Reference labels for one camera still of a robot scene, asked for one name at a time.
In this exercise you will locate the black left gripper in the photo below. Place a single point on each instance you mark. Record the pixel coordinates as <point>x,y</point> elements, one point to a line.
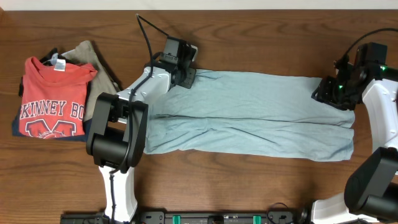
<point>189,78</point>

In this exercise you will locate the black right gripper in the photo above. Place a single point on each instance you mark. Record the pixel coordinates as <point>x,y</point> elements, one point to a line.
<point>325,91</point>

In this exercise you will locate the light blue t-shirt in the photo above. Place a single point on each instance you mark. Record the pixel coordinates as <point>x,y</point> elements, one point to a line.
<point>250,113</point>

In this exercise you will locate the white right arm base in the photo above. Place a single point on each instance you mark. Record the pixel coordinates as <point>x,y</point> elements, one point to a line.
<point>333,211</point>

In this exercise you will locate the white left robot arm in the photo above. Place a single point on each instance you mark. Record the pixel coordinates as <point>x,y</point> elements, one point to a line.
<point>117,136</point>

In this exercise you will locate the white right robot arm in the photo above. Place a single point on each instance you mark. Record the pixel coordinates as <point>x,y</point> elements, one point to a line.
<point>370,196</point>

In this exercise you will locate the khaki folded garment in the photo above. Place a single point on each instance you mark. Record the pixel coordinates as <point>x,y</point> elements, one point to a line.
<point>103,82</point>

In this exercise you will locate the red printed t-shirt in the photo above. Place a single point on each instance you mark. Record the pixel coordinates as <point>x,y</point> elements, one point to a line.
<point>49,99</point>

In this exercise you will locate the navy folded garment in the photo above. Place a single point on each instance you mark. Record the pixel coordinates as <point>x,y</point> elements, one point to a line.
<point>17,130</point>

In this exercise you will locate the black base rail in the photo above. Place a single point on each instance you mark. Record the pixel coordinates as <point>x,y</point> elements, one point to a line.
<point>157,217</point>

